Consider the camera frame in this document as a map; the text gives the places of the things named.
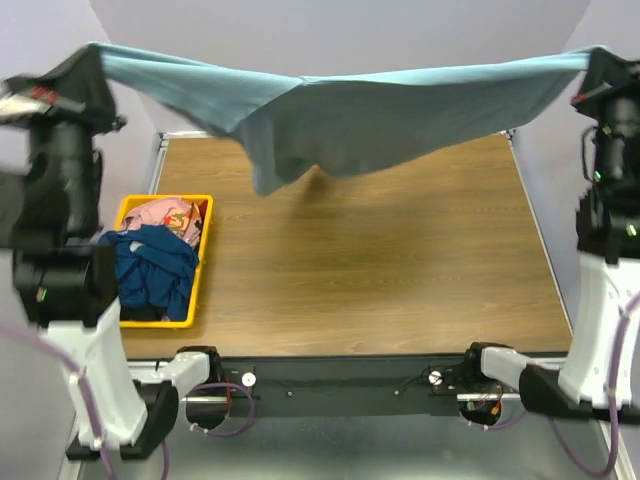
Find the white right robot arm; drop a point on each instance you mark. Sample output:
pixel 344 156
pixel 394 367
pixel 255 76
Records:
pixel 594 380

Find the yellow plastic bin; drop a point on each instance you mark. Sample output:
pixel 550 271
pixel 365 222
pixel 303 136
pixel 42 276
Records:
pixel 206 204

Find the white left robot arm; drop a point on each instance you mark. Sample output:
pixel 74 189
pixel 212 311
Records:
pixel 66 282

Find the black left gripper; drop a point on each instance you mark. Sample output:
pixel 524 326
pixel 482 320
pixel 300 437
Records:
pixel 81 86

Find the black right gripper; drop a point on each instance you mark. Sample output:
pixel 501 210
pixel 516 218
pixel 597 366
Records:
pixel 608 77

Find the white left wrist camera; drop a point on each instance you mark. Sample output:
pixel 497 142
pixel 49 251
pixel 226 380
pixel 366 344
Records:
pixel 33 102

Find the light blue t shirt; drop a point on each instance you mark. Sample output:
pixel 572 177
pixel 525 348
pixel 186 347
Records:
pixel 346 125

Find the patterned pink shirt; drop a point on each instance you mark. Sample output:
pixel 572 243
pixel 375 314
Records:
pixel 183 218

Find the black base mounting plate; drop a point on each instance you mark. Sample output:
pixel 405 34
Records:
pixel 364 385

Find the dark blue shirt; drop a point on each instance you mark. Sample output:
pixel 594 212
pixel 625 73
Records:
pixel 153 267

